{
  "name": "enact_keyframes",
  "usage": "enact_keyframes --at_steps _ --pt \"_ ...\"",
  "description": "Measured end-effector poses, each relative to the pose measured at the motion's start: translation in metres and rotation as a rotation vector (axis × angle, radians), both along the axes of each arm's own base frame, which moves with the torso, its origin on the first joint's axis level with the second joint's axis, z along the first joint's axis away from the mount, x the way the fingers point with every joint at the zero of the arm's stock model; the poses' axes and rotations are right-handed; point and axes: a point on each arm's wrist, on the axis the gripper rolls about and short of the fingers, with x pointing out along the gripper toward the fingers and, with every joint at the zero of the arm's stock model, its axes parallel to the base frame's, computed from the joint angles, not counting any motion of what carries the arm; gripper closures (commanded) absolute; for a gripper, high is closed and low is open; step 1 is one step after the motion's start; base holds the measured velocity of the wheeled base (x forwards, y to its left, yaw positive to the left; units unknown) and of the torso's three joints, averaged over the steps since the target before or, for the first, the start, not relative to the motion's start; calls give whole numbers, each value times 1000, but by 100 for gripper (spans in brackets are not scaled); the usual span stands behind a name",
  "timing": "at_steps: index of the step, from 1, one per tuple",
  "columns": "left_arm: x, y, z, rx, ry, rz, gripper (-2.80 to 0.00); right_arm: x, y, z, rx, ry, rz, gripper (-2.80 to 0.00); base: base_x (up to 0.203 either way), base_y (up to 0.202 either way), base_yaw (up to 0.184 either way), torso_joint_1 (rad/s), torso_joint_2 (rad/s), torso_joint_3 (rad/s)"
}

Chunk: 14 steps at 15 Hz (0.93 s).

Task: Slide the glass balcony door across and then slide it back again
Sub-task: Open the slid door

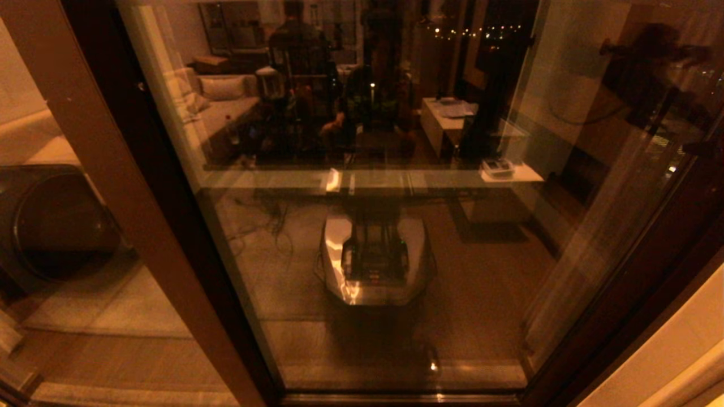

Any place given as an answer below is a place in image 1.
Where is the brown framed sliding glass door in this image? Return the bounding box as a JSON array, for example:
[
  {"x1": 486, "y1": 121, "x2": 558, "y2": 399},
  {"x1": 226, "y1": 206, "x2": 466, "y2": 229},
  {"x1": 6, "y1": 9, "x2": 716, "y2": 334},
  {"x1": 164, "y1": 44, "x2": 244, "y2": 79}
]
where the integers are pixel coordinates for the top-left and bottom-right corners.
[{"x1": 113, "y1": 0, "x2": 724, "y2": 396}]

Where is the dark balcony railing with knob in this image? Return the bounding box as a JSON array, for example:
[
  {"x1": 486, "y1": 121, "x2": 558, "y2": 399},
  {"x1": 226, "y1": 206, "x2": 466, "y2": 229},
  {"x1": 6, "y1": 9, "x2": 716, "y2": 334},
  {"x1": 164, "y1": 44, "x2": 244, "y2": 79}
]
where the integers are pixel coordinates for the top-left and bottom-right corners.
[{"x1": 560, "y1": 6, "x2": 724, "y2": 201}]

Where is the black aluminum extrusion rail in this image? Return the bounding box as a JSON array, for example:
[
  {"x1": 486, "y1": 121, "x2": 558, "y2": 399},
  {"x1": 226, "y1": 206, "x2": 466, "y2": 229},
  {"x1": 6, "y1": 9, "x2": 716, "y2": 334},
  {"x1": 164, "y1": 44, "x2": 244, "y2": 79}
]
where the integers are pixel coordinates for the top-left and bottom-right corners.
[{"x1": 280, "y1": 390, "x2": 529, "y2": 407}]

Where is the brown framed fixed glass panel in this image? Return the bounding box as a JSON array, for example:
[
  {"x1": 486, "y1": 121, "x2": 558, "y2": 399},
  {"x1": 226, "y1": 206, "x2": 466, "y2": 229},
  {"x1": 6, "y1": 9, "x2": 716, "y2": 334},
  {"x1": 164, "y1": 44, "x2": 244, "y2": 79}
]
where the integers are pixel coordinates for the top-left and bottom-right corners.
[{"x1": 0, "y1": 0, "x2": 283, "y2": 407}]

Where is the dark brown door frame jamb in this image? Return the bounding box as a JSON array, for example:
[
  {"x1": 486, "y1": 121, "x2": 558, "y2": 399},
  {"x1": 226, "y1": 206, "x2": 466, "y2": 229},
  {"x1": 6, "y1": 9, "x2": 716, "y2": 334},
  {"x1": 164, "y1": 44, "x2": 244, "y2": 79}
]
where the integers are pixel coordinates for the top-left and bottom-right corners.
[{"x1": 523, "y1": 130, "x2": 724, "y2": 407}]

